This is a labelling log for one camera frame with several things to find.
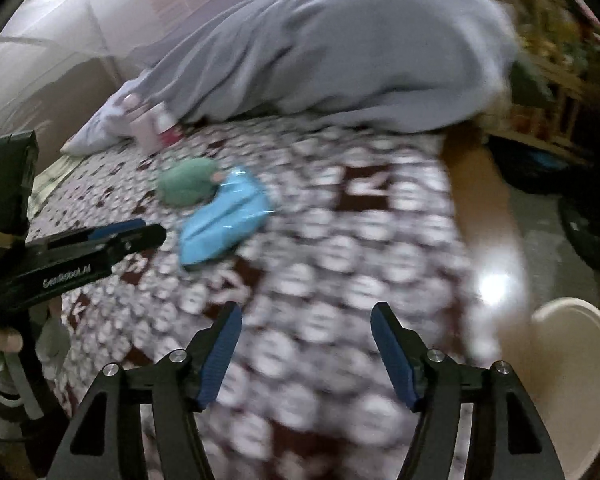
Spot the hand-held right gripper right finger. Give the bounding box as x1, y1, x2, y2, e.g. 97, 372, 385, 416
370, 301, 567, 480

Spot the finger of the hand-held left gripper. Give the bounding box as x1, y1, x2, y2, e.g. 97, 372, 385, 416
45, 218, 149, 252
104, 223, 167, 274

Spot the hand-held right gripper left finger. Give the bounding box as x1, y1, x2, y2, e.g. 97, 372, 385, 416
52, 301, 244, 480

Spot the green cloth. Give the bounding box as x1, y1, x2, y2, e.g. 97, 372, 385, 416
158, 158, 224, 207

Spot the light blue plastic packet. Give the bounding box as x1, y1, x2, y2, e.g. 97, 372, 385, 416
179, 167, 272, 267

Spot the white round bin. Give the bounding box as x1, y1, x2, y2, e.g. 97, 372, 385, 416
529, 297, 600, 480

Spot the person's left hand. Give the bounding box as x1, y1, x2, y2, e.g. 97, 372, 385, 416
0, 304, 72, 362

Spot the pale pink container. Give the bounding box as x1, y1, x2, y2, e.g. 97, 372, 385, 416
129, 109, 162, 154

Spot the red white container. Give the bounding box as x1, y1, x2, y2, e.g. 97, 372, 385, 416
152, 101, 182, 147

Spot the brown white patterned blanket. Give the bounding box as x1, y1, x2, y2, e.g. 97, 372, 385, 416
27, 115, 491, 480

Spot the white mosquito net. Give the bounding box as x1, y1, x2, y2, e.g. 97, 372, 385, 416
0, 0, 148, 163

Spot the black bag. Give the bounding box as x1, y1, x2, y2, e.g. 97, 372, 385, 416
489, 134, 583, 192

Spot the grey blue quilt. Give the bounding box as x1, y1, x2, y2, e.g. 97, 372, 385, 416
60, 0, 520, 157

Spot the grey green cushion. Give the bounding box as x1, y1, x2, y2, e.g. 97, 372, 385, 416
509, 54, 552, 107

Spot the wooden crib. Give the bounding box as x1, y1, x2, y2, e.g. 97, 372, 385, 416
480, 0, 600, 162

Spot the wooden bed frame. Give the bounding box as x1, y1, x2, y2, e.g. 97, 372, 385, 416
441, 126, 547, 362

